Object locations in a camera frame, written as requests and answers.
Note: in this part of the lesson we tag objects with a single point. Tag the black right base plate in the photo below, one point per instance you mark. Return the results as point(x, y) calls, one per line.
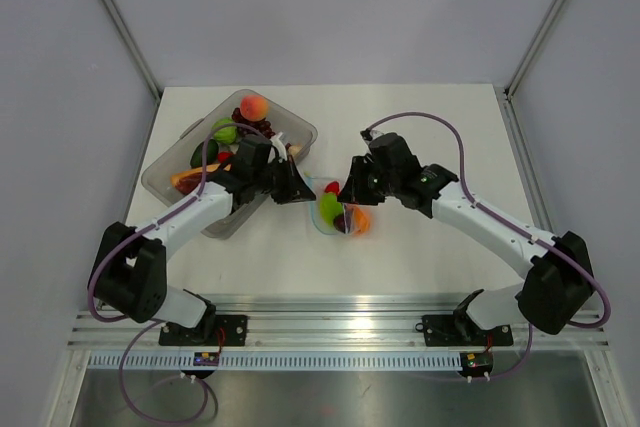
point(447, 330)

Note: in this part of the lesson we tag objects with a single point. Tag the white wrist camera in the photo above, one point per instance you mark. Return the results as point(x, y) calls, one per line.
point(279, 144)
point(369, 135)

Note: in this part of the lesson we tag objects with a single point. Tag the orange fruit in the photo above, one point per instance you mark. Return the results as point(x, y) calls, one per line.
point(361, 220)

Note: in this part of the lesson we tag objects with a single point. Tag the purple grape bunch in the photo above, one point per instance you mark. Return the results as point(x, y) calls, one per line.
point(263, 126)

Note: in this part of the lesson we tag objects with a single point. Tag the right aluminium frame post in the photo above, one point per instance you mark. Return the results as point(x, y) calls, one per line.
point(550, 18)

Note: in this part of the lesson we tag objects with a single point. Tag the clear zip top bag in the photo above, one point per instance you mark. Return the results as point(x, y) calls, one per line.
point(317, 185)

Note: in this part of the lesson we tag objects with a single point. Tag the dark purple plum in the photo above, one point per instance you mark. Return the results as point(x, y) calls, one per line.
point(342, 224)

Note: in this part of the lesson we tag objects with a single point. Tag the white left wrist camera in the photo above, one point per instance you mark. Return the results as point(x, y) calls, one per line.
point(279, 144)

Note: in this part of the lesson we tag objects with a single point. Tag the white slotted cable duct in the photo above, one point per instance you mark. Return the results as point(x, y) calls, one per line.
point(278, 361)

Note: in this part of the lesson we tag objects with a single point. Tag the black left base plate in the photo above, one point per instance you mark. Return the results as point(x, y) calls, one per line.
point(221, 329)

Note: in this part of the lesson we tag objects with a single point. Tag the green avocado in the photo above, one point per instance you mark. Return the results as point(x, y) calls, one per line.
point(204, 151)

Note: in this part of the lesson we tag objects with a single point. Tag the red chili pepper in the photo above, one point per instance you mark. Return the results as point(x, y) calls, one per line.
point(225, 157)

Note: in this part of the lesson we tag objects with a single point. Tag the red apple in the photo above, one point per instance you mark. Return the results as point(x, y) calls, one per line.
point(332, 187)

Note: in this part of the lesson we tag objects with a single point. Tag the left aluminium frame post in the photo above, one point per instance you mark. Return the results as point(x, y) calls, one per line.
point(124, 33)

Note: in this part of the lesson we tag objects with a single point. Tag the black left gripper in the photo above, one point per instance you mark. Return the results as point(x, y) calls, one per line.
point(298, 191)

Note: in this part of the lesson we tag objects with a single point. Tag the green lime fruit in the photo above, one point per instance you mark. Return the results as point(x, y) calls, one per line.
point(329, 208)

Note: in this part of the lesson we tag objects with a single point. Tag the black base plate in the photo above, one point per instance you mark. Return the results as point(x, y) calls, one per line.
point(221, 329)
point(447, 330)

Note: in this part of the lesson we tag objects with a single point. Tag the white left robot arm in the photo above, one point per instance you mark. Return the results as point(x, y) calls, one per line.
point(130, 270)

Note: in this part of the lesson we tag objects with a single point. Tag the aluminium frame post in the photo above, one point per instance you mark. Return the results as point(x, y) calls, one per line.
point(124, 33)
point(550, 18)

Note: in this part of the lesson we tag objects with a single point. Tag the peach fruit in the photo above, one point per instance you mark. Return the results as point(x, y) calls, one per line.
point(254, 108)

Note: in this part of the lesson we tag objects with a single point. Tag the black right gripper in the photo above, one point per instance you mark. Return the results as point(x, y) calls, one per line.
point(355, 191)

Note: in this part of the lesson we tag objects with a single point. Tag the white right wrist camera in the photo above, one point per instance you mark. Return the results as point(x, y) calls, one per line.
point(369, 135)

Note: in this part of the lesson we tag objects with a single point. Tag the aluminium mounting rail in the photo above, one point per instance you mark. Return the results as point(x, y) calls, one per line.
point(328, 323)

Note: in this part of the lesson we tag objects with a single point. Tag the raw steak slice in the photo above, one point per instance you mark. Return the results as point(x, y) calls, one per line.
point(187, 181)

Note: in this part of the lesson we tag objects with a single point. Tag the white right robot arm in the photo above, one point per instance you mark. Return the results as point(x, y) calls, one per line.
point(553, 269)

